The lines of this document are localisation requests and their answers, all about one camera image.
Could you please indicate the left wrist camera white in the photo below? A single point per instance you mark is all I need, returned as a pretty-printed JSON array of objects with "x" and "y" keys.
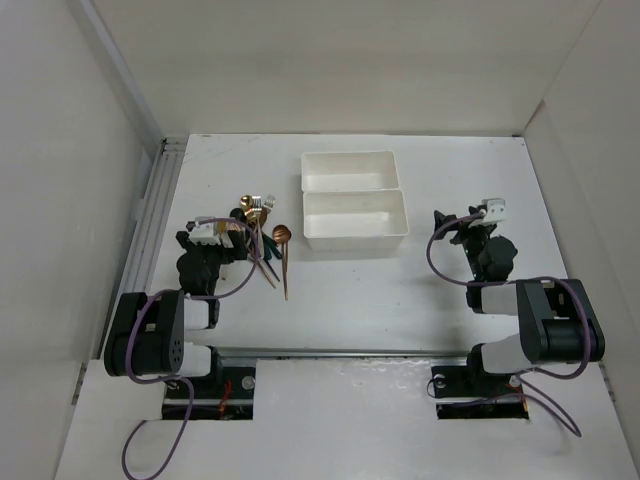
[{"x": 205, "y": 232}]

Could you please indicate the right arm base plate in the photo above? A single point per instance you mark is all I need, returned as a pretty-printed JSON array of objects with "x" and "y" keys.
[{"x": 461, "y": 394}]

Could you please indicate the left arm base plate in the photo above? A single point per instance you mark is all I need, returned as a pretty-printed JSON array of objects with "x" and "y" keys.
[{"x": 226, "y": 395}]

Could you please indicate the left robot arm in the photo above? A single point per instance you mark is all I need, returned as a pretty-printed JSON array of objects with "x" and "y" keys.
[{"x": 147, "y": 334}]

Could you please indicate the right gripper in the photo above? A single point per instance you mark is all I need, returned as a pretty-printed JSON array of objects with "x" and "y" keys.
[{"x": 465, "y": 227}]

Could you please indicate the white bin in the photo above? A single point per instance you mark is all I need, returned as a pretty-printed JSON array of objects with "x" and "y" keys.
[
  {"x": 354, "y": 220},
  {"x": 348, "y": 171}
]

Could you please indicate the silver fork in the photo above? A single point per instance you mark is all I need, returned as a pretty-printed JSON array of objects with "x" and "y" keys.
[{"x": 256, "y": 208}]

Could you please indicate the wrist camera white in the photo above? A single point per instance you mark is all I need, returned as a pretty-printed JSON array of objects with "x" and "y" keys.
[
  {"x": 205, "y": 232},
  {"x": 494, "y": 211}
]

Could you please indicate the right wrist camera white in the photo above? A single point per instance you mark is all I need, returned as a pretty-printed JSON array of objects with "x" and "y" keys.
[{"x": 494, "y": 211}]

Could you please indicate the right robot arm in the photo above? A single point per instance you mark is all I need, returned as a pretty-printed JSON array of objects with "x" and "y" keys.
[{"x": 558, "y": 331}]

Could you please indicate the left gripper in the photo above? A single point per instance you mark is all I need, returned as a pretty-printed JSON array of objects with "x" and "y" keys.
[{"x": 227, "y": 254}]

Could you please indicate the white bin near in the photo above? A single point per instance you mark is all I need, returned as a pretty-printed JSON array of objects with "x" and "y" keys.
[{"x": 354, "y": 220}]

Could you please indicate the white bin far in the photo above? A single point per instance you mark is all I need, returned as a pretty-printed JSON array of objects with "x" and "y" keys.
[{"x": 348, "y": 171}]

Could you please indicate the aluminium rail left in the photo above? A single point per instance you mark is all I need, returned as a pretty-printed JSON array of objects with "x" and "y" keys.
[{"x": 149, "y": 216}]

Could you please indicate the copper spoon round bowl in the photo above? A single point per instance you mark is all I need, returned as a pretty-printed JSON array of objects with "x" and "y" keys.
[{"x": 282, "y": 235}]

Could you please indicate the black spoon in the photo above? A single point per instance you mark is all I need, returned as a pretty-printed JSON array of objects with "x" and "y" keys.
[{"x": 238, "y": 214}]

